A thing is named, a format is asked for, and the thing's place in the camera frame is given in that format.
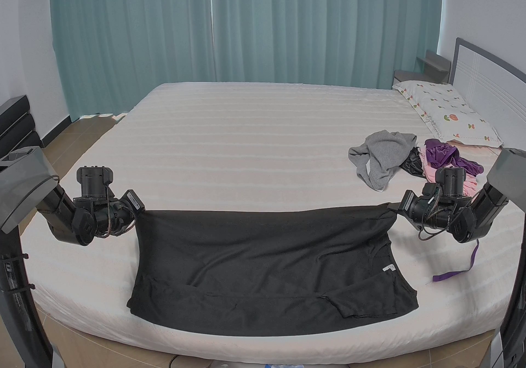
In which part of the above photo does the black T-shirt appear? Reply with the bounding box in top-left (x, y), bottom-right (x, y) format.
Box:
top-left (126, 202), bottom-right (420, 335)

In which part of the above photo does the black chest of drawers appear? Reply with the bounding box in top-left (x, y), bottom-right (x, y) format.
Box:
top-left (0, 95), bottom-right (43, 161)

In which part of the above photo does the bed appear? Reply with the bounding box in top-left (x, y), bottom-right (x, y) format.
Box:
top-left (18, 37), bottom-right (526, 361)

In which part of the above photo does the grey bedside table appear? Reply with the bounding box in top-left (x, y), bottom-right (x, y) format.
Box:
top-left (393, 50), bottom-right (452, 89)

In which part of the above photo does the black garment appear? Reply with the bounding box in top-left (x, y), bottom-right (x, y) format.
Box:
top-left (401, 148), bottom-right (426, 178)

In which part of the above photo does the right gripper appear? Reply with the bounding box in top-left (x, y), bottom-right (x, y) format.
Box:
top-left (401, 190), bottom-right (436, 229)

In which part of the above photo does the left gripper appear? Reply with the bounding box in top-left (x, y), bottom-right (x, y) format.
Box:
top-left (111, 190), bottom-right (145, 233)

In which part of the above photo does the pink garment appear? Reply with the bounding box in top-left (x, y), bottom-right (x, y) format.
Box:
top-left (418, 148), bottom-right (481, 199)

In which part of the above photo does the purple garment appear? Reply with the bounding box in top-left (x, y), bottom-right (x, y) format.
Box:
top-left (424, 138), bottom-right (485, 283)

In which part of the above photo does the white printed pillow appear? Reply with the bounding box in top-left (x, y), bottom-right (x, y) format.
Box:
top-left (391, 80), bottom-right (503, 148)

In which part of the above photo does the grey garment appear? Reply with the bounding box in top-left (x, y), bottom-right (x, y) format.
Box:
top-left (348, 131), bottom-right (418, 191)

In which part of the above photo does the blue-green curtain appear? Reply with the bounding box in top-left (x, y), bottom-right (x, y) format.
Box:
top-left (211, 0), bottom-right (444, 89)
top-left (49, 0), bottom-right (216, 122)

